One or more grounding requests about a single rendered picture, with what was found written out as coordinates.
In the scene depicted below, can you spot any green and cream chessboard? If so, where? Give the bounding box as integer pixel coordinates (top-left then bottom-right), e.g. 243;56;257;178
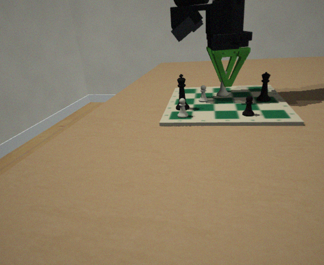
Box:
160;85;304;126

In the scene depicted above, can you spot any white pawn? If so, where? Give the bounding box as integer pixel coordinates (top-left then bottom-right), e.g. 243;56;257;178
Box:
178;98;188;118
199;85;208;102

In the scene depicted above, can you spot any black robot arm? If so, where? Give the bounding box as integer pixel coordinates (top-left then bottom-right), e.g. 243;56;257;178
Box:
170;0;232;42

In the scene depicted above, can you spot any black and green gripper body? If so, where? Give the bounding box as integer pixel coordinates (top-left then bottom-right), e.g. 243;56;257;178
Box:
206;0;252;51

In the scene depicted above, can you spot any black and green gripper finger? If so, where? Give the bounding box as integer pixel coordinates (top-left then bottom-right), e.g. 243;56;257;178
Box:
206;47;237;82
211;47;251;87

